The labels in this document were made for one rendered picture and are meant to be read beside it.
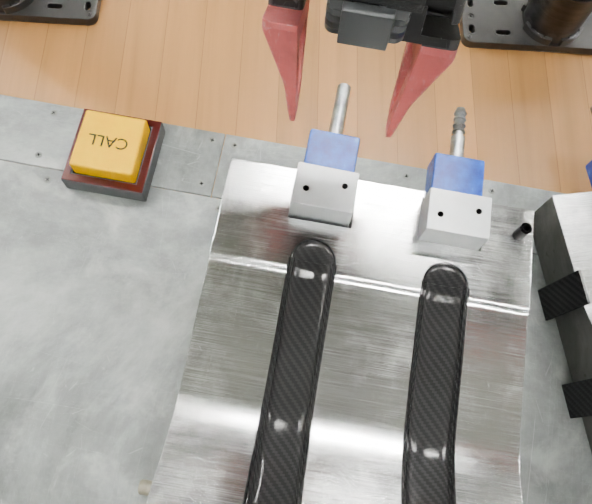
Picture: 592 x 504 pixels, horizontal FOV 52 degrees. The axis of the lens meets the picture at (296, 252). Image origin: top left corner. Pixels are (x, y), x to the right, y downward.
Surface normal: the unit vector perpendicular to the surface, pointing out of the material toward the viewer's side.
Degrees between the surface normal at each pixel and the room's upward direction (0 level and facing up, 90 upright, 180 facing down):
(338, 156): 0
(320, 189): 0
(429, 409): 3
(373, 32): 96
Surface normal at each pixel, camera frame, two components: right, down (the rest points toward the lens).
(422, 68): -0.16, 0.87
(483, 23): 0.05, -0.32
